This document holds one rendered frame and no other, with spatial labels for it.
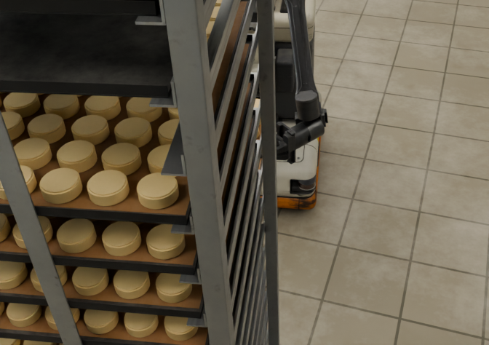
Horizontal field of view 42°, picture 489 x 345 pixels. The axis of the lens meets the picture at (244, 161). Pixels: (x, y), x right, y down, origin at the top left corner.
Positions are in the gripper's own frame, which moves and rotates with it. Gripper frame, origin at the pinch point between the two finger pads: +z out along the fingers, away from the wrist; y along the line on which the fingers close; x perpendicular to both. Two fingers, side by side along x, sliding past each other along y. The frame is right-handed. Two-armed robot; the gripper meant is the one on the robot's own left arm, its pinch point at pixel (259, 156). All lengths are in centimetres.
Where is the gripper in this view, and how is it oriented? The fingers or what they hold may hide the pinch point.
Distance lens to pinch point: 161.3
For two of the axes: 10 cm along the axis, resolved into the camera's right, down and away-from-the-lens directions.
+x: -6.1, -4.9, 6.3
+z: -7.9, 4.2, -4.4
